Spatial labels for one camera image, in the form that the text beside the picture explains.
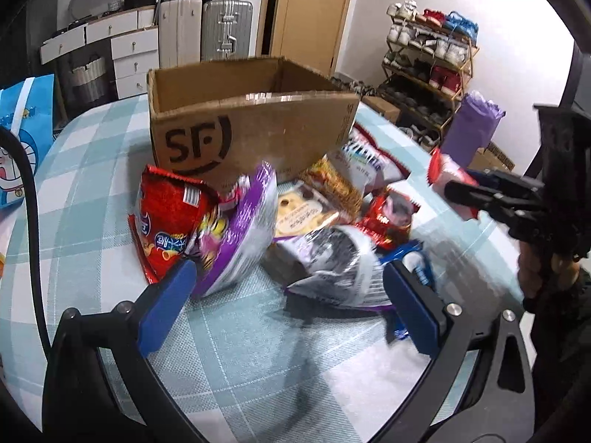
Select white drawer cabinet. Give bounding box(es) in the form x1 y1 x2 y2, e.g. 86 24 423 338
39 6 162 100

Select blue cartoon bag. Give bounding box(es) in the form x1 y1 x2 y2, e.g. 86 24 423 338
0 74 56 210

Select blue snack packet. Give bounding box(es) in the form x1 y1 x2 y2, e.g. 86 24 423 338
385 240 437 342

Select red and pink snack packet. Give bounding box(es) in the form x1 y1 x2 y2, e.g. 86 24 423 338
427 148 481 220

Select brown cardboard box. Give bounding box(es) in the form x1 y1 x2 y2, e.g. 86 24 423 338
147 56 361 190

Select red chip bag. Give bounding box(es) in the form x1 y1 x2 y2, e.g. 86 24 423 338
128 165 222 284

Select cream cookie packet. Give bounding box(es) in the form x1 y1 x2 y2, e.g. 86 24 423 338
272 182 340 241

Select metal shoe rack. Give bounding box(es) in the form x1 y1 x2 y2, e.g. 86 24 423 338
381 2 481 148

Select black cable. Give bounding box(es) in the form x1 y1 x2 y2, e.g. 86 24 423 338
0 127 51 356

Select pile of floor shoes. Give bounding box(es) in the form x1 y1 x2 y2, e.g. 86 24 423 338
339 73 375 99

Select person's right hand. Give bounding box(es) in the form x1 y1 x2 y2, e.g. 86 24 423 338
517 240 555 311

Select printed cardboard floor box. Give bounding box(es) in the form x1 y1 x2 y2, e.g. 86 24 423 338
471 141 515 172

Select checked tablecloth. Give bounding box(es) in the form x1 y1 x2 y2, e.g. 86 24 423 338
0 95 541 443

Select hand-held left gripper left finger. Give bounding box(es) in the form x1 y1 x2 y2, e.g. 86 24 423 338
42 261 218 443

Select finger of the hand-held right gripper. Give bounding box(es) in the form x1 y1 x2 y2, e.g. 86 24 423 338
444 181 525 237
466 168 546 197

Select white noodle snack bag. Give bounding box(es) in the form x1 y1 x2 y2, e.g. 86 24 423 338
302 124 411 222

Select silver suitcase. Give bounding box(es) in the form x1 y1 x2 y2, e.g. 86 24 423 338
201 0 254 62

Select silver and purple snack bag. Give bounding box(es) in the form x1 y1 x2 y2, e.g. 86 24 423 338
268 224 395 310

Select purple plastic bag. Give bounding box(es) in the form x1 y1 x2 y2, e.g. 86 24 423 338
441 92 506 167

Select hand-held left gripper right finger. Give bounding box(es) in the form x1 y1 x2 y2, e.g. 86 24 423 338
369 261 539 443

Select small red snack packet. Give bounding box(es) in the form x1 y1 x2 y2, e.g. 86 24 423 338
355 185 421 250

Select wooden door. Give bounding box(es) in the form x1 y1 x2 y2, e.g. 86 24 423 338
268 0 358 77

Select small cardboard floor box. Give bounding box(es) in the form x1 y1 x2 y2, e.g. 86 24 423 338
362 95 402 123

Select beige suitcase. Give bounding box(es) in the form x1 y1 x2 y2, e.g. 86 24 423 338
158 0 204 69

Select rows of shoes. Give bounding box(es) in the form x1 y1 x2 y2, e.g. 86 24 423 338
383 2 480 146

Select grey woven basket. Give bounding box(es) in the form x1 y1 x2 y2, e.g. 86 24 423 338
69 53 108 102

